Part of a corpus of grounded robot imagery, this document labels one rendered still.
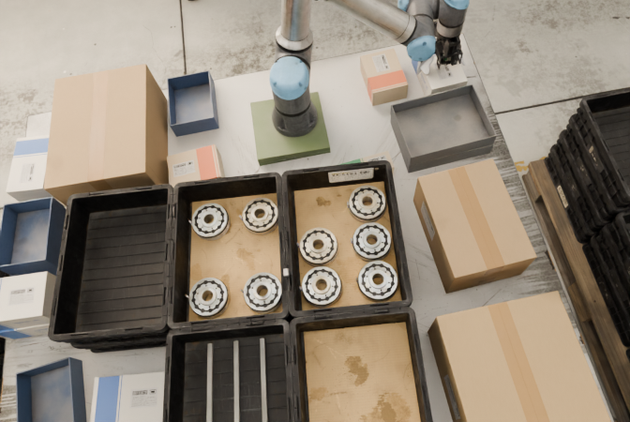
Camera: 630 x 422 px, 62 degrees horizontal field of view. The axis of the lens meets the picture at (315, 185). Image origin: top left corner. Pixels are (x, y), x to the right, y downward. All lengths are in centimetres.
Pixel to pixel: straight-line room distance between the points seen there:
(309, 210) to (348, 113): 44
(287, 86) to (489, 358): 90
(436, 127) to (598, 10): 172
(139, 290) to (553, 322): 106
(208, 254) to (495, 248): 77
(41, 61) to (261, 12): 126
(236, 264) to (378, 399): 50
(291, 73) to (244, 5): 163
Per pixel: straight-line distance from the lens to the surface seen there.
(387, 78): 177
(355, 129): 174
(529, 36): 302
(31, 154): 193
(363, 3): 136
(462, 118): 173
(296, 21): 156
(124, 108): 172
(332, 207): 147
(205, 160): 168
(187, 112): 189
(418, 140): 167
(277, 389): 137
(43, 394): 172
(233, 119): 182
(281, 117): 167
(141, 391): 151
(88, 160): 167
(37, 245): 178
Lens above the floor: 218
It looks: 64 degrees down
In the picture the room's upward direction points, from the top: 11 degrees counter-clockwise
